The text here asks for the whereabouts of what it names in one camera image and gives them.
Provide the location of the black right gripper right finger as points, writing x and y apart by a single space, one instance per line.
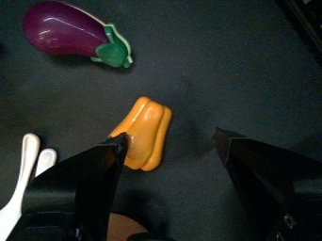
268 175

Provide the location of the purple toy eggplant half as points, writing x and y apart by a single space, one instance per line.
67 31

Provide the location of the white plastic toy utensil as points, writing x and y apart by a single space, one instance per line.
26 175

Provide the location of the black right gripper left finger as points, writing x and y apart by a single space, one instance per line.
84 179

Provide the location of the black frame post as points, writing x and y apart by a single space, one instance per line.
305 25

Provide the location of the orange-brown round toy piece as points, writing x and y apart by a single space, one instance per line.
124 227

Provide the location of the orange toy pepper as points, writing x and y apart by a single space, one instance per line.
146 131

